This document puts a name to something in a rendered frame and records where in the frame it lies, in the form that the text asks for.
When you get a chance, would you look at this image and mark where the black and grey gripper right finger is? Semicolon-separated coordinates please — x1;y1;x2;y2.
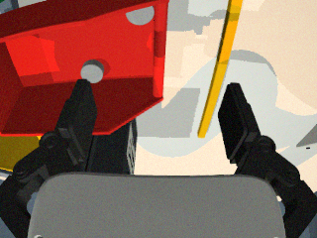
218;82;317;238

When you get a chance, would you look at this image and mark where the yellow vertical bar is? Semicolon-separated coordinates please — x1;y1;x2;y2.
197;0;243;138

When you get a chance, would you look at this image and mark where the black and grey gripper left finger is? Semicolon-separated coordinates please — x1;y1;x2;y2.
0;78;97;238

